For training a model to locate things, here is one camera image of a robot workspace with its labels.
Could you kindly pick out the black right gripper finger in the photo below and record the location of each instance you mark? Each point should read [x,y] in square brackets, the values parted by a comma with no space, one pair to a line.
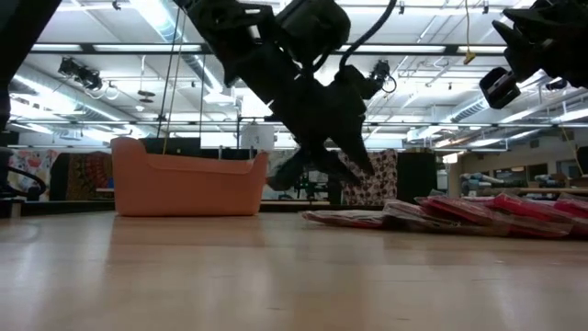
[500,88]
[521,60]

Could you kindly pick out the black overhead camera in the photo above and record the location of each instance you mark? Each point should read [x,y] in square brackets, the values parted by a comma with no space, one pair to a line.
[383,72]

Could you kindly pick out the wooden workbench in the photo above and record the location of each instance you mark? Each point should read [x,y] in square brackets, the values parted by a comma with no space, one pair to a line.
[519,189]

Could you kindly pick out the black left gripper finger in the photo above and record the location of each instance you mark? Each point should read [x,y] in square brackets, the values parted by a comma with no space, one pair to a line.
[349,161]
[289,177]

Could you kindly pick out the white box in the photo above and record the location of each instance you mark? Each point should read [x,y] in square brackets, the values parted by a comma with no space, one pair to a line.
[257,137]

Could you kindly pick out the silver ceiling air duct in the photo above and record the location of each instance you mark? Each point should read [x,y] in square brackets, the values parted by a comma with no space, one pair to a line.
[161,20]

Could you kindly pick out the black overhead rig beam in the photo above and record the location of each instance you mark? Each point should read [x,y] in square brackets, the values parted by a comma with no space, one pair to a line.
[138,48]

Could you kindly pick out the spotted white fabric panel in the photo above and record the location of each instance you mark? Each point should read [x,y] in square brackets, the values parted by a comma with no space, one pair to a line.
[381,179]

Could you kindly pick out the dark red patterned fabric panel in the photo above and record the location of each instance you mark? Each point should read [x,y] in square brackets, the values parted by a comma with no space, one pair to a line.
[87,177]

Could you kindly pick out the black ceiling spotlight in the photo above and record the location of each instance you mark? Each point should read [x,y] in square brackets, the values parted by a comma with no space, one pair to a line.
[80,73]

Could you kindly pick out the black panel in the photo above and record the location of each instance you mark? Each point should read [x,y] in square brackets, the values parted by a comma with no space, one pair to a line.
[417,172]

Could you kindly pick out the orange plastic basket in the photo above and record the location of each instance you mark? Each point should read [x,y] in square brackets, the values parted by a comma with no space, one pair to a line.
[184,188]

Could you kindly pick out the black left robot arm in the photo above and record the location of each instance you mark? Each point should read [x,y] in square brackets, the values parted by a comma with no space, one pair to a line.
[239,27]

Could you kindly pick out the pink floral fabric panel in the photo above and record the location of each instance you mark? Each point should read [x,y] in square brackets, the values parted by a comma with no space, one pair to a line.
[32,167]

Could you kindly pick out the black chair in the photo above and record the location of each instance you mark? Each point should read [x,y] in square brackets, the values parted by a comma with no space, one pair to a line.
[7,174]

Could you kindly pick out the teal leaf fabric panel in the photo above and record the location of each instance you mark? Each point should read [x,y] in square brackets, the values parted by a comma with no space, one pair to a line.
[275,167]

